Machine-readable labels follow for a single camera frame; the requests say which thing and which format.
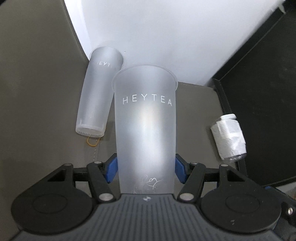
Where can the frosted HEYTEA plastic cup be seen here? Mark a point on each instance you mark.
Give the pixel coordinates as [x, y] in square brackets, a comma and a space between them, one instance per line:
[145, 128]

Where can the frosted plastic cup far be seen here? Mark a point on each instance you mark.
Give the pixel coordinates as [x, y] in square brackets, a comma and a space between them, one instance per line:
[97, 94]

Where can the white label clear bottle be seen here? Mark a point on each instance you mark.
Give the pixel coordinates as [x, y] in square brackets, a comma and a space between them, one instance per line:
[229, 138]

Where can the grey leather chair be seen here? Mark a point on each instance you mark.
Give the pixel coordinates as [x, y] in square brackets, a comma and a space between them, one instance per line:
[45, 47]

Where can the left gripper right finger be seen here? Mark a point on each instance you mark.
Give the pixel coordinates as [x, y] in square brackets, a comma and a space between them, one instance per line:
[192, 177]

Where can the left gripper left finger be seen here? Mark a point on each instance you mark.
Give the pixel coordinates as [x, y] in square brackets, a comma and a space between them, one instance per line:
[100, 175]

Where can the orange rubber band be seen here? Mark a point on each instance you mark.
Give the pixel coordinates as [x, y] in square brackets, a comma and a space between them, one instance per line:
[92, 141]

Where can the black open box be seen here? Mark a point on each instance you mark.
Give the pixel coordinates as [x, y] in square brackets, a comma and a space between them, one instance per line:
[257, 84]

